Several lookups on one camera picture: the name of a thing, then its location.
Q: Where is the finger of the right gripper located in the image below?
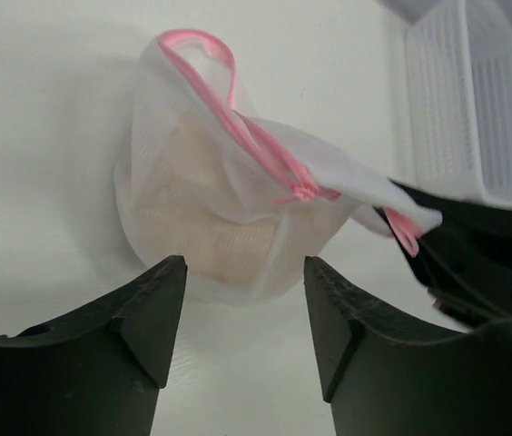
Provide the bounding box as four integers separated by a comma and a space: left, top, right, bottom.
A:
401, 185, 512, 327

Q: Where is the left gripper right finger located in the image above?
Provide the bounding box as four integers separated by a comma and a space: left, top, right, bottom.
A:
304, 257, 512, 436

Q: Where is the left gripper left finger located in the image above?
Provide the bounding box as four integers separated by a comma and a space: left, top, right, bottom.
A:
0, 255, 187, 436

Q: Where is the white mesh laundry bag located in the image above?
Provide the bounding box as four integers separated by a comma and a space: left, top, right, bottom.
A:
113, 29, 442, 304

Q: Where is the white plastic basket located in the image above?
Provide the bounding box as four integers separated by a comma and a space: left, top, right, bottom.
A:
405, 1, 512, 208

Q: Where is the beige bra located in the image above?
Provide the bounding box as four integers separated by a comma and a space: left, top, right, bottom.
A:
129, 113, 278, 288

